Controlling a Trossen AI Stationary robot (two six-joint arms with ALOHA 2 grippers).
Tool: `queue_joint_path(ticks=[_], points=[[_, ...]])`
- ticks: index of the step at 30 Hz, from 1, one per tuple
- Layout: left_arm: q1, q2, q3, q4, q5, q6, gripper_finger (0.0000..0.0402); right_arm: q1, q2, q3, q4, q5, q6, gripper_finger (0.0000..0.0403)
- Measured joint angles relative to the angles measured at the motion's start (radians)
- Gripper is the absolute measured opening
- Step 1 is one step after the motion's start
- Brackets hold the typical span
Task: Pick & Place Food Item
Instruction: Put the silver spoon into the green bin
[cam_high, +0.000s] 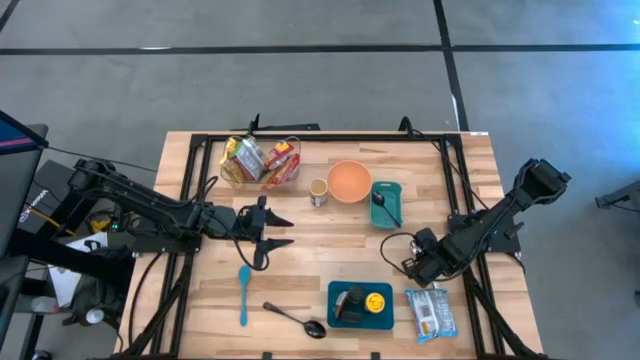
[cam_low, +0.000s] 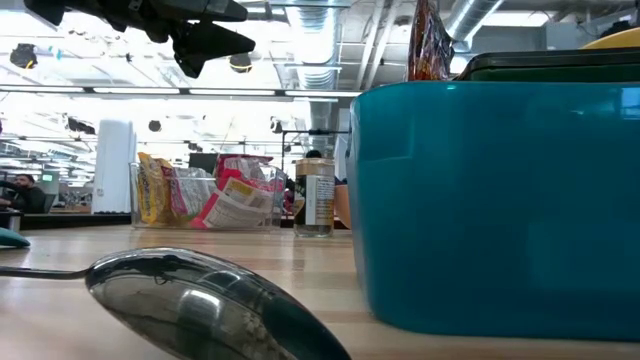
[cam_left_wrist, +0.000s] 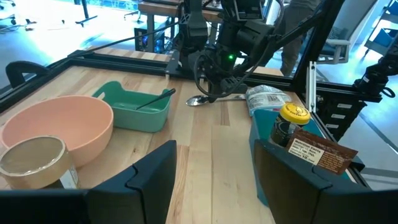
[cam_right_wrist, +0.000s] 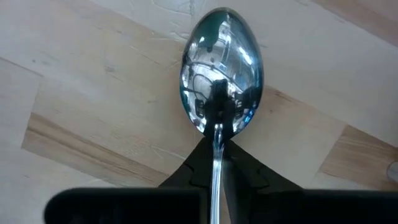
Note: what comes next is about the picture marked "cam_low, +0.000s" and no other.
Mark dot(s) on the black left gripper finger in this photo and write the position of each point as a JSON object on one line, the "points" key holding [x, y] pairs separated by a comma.
{"points": [[215, 40], [210, 10]]}

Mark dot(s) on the red ramen noodle packet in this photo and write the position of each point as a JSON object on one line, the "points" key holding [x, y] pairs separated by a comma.
{"points": [[230, 210], [245, 167]]}

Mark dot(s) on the yellow noodle packet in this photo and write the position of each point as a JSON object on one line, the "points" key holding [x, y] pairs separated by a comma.
{"points": [[150, 187]]}

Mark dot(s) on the brown taco mix packet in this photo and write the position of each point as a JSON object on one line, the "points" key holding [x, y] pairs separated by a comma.
{"points": [[427, 45]]}

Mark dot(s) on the dark shiny metal spoon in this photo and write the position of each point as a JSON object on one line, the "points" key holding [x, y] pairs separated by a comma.
{"points": [[200, 305]]}

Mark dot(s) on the green spice tin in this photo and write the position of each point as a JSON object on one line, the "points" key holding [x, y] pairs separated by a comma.
{"points": [[550, 67]]}

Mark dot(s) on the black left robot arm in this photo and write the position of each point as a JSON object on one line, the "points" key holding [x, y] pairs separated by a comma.
{"points": [[45, 7]]}

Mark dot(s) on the black ceiling lamp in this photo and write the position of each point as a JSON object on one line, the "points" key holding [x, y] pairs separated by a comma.
{"points": [[22, 55], [241, 64], [155, 126]]}

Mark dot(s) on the black screen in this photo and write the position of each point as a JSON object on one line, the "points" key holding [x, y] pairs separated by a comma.
{"points": [[202, 161]]}

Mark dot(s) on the white column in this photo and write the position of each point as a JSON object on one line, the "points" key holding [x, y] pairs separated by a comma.
{"points": [[114, 165]]}

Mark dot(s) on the clear plastic container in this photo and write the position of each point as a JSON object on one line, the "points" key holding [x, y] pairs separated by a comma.
{"points": [[277, 200]]}

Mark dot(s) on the beige paper cup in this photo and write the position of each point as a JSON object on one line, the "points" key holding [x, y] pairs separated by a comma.
{"points": [[315, 197]]}

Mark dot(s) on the person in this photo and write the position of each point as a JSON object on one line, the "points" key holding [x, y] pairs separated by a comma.
{"points": [[27, 197]]}

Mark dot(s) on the blue plastic bin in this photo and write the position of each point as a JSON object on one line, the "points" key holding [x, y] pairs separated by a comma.
{"points": [[500, 215]]}

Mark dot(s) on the silver air duct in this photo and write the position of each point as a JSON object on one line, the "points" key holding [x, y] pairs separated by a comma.
{"points": [[315, 30], [467, 15]]}

